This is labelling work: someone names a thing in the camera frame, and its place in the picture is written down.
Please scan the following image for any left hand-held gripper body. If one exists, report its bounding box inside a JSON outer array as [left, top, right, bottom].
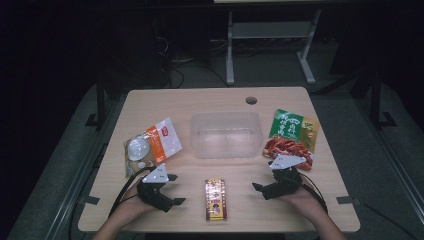
[[136, 163, 176, 213]]

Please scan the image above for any black metal stand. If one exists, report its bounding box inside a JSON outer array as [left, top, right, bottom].
[[368, 71, 398, 130], [84, 81, 108, 129]]

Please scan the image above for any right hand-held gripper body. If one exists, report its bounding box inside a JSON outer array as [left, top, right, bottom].
[[262, 154, 307, 200]]

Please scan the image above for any clear plastic container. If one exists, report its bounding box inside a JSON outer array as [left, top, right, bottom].
[[189, 111, 264, 160]]

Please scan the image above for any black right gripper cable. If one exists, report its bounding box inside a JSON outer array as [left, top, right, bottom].
[[298, 173, 329, 214]]

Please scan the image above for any black floor cable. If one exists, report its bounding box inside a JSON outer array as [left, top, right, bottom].
[[361, 201, 418, 240]]

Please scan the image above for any orange and white snack packet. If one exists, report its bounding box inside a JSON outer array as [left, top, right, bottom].
[[123, 116, 183, 179]]

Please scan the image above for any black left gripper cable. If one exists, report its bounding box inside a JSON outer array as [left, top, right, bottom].
[[107, 165, 156, 219]]

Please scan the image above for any tangle of dark cables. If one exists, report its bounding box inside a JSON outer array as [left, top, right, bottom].
[[156, 33, 229, 89]]

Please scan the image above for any person's left hand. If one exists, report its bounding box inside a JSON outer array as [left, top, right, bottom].
[[114, 184, 158, 220]]

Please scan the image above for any yellow and red narrow packet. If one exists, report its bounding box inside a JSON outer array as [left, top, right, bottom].
[[204, 178, 228, 222]]

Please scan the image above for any green and red snack packet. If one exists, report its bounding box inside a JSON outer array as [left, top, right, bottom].
[[262, 108, 320, 172]]

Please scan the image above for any white metal stand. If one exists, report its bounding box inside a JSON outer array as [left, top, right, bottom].
[[225, 9, 323, 86]]

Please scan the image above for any person's right hand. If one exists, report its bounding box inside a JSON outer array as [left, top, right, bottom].
[[280, 176, 326, 221]]

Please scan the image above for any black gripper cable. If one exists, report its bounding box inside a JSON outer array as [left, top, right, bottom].
[[298, 173, 329, 214], [107, 165, 156, 219]]

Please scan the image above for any black tape strip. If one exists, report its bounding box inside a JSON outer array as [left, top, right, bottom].
[[335, 195, 362, 206], [79, 195, 101, 206]]

